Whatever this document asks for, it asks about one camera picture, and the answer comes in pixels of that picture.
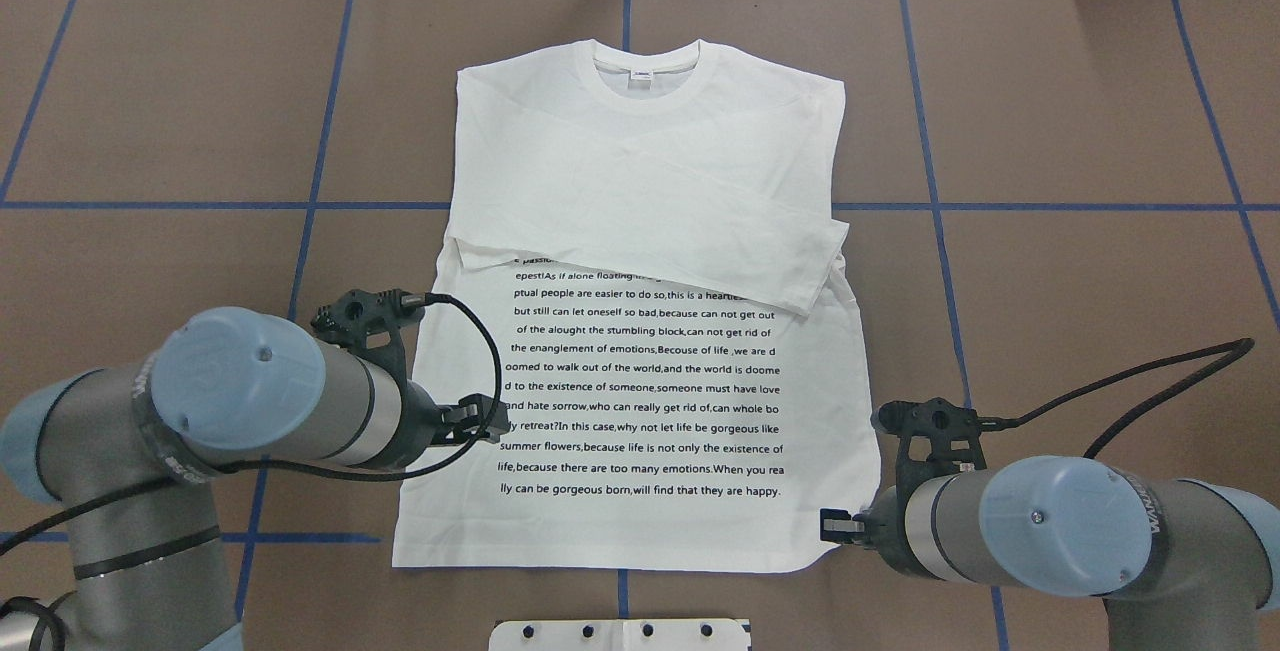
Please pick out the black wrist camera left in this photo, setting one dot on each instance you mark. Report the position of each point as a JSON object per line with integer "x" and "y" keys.
{"x": 369, "y": 325}

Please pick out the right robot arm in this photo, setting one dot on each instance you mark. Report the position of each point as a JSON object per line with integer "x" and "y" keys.
{"x": 1177, "y": 565}

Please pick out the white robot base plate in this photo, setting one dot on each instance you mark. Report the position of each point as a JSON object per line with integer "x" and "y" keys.
{"x": 623, "y": 634}

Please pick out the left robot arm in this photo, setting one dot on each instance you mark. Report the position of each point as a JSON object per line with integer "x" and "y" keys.
{"x": 129, "y": 454}

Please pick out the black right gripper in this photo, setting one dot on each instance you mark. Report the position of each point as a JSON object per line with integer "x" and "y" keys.
{"x": 888, "y": 529}

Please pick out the white long-sleeve printed shirt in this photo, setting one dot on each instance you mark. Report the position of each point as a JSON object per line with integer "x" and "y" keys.
{"x": 650, "y": 241}

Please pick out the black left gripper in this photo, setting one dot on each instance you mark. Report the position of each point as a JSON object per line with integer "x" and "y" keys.
{"x": 421, "y": 420}

